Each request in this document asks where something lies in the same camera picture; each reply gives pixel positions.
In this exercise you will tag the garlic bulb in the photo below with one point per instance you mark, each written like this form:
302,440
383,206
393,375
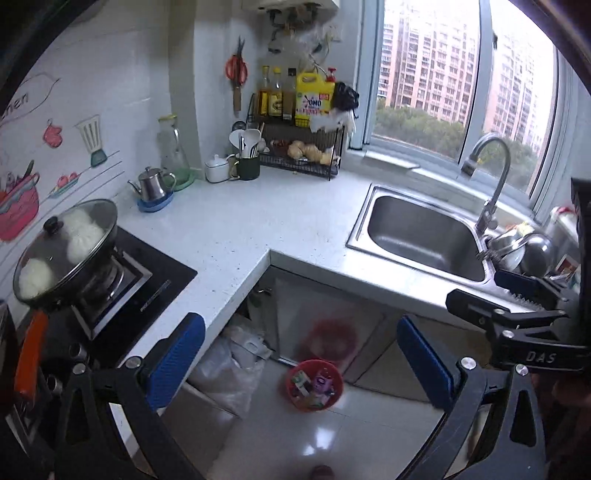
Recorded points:
264,145

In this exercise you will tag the cabinet door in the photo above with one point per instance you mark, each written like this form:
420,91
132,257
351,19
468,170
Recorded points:
323,318

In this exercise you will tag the white rice spoon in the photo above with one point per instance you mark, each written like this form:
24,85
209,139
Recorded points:
253,136

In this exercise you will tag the white plastic bag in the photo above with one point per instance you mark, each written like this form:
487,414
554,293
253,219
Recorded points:
334,121

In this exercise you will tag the yellow packet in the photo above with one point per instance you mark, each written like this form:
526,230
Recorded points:
524,227

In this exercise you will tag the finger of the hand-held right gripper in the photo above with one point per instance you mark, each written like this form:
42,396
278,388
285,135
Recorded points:
508,279
480,314

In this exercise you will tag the ginger root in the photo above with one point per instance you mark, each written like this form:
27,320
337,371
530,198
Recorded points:
298,148
321,153

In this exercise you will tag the blue coaster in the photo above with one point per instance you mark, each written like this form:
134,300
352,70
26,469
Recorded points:
156,205

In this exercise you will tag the black gas stove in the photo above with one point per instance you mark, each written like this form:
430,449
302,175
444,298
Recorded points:
157,281

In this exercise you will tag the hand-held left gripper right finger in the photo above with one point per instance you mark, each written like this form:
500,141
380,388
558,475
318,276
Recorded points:
422,364

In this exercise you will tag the white lidded jar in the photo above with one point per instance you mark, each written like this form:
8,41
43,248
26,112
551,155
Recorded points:
217,168

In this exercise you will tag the white steamed bun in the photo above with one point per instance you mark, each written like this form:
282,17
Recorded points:
78,221
34,279
83,247

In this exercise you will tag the yellow detergent jug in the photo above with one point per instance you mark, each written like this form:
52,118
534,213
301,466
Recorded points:
315,99

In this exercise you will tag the red trash bin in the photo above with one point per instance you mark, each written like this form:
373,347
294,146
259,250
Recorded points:
295,397

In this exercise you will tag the wok with glass lid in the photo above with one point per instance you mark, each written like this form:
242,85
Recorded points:
55,258

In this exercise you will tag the steel faucet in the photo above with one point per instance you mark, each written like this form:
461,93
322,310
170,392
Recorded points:
494,184

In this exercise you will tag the green coaster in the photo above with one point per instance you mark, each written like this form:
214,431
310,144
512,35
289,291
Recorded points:
185,182

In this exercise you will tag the white plastic spoon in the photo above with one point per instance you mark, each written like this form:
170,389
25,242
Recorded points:
237,138

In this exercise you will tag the clear oil bottle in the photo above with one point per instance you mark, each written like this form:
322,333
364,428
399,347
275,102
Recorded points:
263,94

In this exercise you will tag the window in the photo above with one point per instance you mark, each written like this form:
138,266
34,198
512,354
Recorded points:
461,92

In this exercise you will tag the dark green mug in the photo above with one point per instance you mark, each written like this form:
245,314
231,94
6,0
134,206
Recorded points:
249,167

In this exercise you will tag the glass carafe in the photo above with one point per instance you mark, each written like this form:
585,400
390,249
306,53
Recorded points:
173,147

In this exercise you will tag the steel teapot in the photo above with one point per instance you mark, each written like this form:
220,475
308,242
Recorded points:
152,182

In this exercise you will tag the stainless steel sink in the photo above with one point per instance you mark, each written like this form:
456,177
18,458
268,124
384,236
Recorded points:
415,226

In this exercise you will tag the kitchen wall sticker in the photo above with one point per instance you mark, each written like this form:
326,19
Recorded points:
32,184

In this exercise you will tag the steel ladle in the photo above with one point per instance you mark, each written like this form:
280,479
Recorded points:
238,125

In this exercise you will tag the black plastic bag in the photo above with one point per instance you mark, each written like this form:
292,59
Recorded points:
346,96

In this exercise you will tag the white bottle red cap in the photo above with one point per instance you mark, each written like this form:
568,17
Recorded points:
561,224

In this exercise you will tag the clear plastic bag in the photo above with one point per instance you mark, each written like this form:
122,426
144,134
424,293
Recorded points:
231,364

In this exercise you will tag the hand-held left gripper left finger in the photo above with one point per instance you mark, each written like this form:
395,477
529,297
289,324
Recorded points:
178,360

